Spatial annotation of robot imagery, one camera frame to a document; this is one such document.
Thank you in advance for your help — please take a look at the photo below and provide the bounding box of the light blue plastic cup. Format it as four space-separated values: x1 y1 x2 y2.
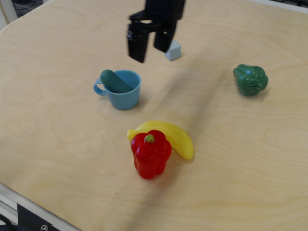
93 70 141 110

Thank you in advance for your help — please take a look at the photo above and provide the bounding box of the dark green toy cucumber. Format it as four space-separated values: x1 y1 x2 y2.
100 69 133 93

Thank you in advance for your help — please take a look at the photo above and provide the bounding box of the aluminium table edge frame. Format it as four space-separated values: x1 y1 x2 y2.
0 184 79 231

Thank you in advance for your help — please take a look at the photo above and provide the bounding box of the red toy bell pepper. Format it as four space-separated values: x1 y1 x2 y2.
131 130 172 180

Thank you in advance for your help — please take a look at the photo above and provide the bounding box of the green toy bell pepper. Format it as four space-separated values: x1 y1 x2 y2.
233 64 269 96

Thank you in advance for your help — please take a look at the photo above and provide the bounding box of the black corner bracket with screw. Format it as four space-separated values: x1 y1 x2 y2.
17 203 60 231

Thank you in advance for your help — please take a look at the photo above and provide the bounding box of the yellow toy banana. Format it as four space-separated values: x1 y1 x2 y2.
127 120 194 160

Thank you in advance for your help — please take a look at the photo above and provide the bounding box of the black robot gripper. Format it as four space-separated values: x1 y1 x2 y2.
127 0 186 63

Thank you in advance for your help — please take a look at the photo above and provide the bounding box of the light blue small cube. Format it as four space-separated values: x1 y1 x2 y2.
164 40 181 61

